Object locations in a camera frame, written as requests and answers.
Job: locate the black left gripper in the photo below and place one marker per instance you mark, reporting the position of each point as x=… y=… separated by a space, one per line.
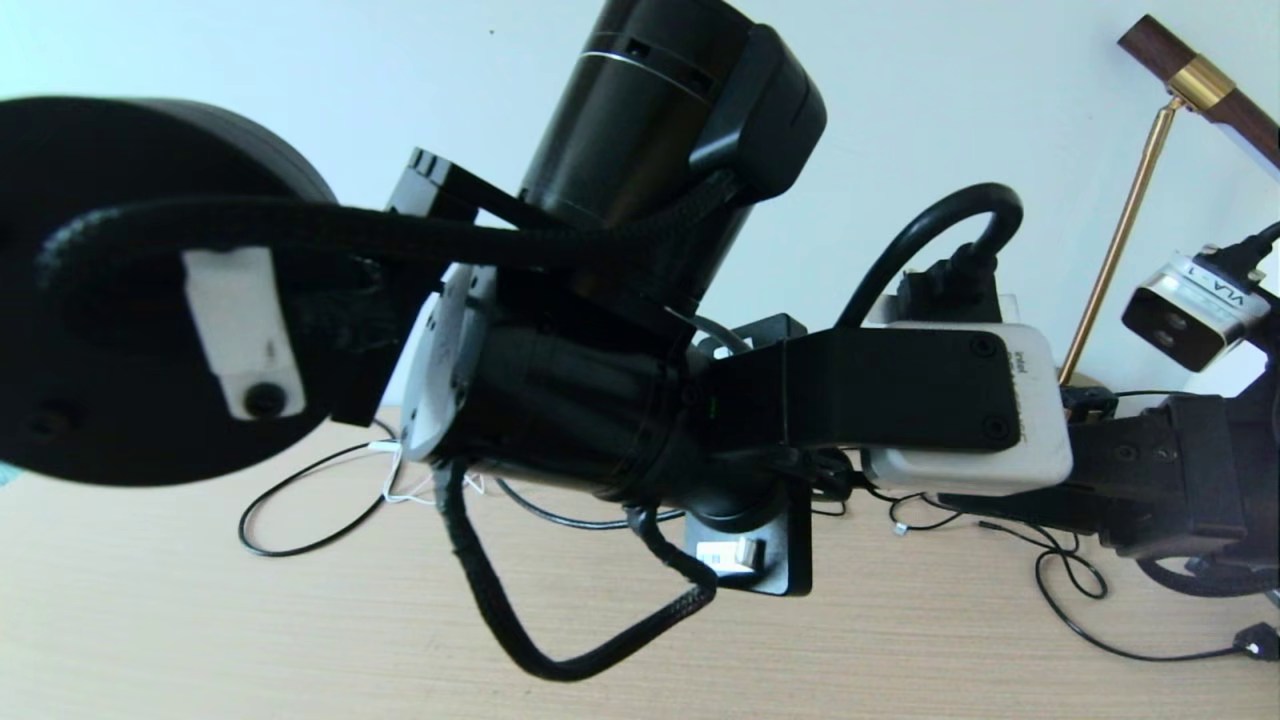
x=560 y=410

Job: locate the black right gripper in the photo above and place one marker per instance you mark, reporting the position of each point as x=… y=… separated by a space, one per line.
x=1190 y=480

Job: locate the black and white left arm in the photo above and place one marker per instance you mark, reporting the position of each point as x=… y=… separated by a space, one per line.
x=120 y=400

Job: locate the black adapter block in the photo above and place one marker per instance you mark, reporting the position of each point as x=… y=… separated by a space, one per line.
x=1090 y=400

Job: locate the brass desk lamp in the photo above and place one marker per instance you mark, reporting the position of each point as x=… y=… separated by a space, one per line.
x=1200 y=85

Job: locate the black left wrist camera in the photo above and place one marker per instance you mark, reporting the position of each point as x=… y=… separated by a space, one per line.
x=960 y=470

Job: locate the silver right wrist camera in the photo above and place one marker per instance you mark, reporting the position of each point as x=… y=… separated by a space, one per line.
x=1190 y=310

